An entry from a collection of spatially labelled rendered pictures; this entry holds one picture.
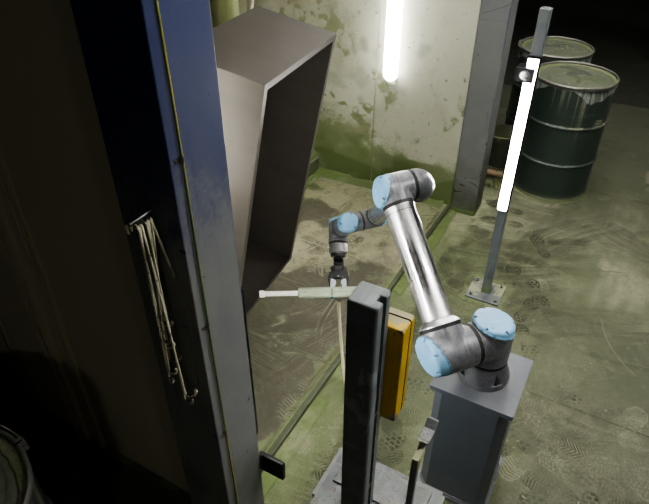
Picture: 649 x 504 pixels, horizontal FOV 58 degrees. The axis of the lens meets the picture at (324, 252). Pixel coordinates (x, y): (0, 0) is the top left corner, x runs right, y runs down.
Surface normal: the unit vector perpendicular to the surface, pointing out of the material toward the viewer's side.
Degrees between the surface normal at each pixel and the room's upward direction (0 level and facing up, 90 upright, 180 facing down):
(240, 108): 90
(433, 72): 90
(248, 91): 90
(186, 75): 90
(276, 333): 0
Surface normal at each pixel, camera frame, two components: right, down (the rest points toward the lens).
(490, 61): -0.48, 0.51
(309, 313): 0.00, -0.81
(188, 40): 0.88, 0.29
